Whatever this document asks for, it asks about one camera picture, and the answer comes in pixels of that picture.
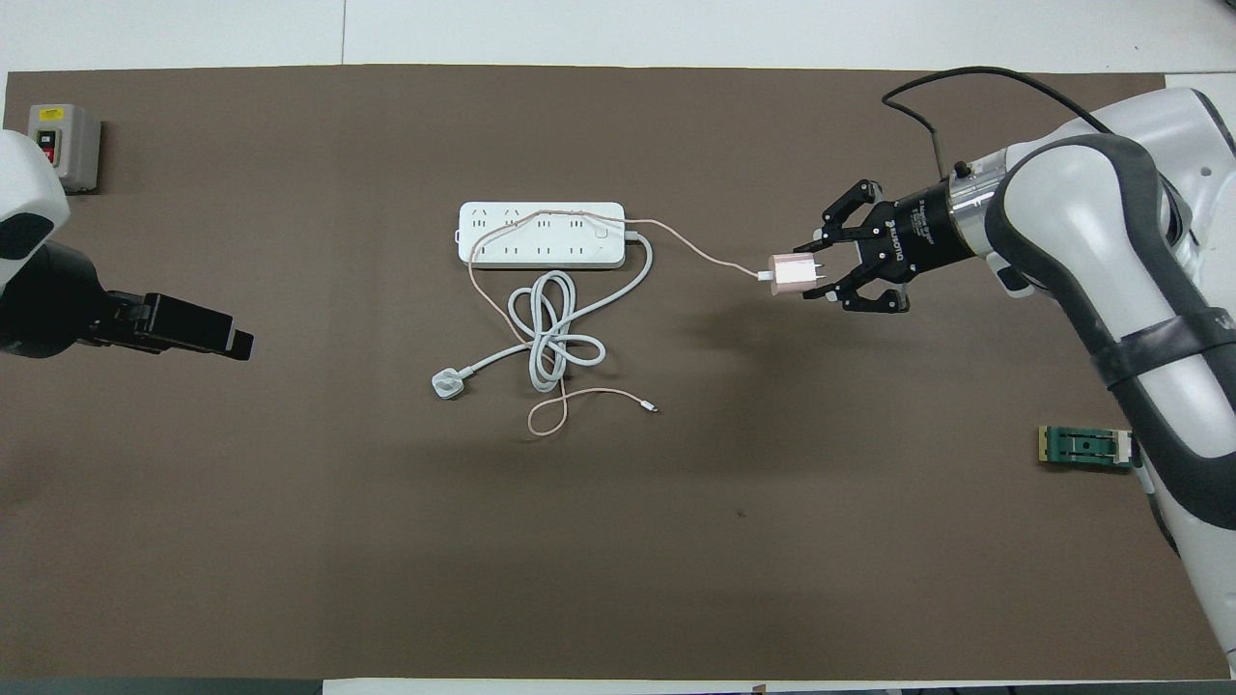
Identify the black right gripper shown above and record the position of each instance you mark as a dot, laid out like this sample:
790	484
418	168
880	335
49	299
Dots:
917	232

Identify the grey on-off switch box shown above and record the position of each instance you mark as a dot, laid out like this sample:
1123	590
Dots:
77	145

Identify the brown table mat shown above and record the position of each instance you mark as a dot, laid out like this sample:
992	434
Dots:
772	541

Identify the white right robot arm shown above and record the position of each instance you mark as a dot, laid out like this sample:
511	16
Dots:
1091	222

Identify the white power strip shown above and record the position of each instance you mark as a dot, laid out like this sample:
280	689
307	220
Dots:
579	253

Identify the pink charger block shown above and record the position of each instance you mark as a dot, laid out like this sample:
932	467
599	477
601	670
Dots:
792	275

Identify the green knife switch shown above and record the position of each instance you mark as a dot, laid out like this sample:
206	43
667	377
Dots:
1081	447

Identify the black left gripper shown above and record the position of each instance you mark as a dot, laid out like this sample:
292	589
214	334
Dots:
43	309

